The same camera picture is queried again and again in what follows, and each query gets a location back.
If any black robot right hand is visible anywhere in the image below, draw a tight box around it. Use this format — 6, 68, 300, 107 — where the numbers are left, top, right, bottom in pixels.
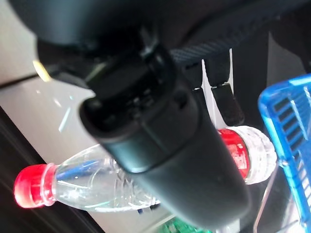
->
9, 0, 311, 230

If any small water bottle red cap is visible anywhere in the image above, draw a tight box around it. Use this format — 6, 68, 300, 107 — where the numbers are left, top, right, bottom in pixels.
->
13, 125, 278, 214

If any blue plastic shopping basket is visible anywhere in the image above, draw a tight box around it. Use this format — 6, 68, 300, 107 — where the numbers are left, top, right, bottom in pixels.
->
252, 73, 311, 233

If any green Sprite bottle yellow cap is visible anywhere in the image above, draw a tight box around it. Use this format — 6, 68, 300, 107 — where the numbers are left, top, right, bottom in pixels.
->
159, 215, 212, 233

